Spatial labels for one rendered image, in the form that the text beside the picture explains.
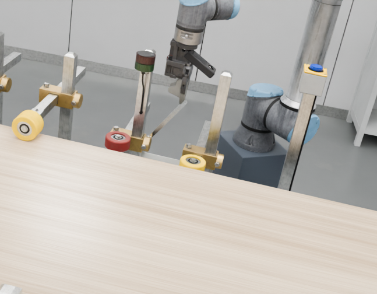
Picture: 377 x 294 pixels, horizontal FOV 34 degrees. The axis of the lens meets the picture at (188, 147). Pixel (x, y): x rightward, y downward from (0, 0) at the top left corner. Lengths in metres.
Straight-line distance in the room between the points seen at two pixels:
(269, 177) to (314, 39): 0.68
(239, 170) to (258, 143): 0.15
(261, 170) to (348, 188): 1.29
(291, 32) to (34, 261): 3.50
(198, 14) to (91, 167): 0.57
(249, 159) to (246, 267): 1.20
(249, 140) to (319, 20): 0.62
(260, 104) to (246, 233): 1.09
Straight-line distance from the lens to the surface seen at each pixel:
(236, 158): 2.68
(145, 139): 2.05
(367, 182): 4.08
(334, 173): 4.06
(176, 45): 1.99
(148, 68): 1.89
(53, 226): 1.54
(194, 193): 1.74
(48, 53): 4.94
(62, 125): 2.12
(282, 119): 2.55
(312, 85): 1.89
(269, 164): 2.73
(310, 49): 2.46
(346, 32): 4.69
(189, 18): 1.93
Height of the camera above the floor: 1.80
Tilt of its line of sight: 27 degrees down
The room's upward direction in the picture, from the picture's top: 10 degrees clockwise
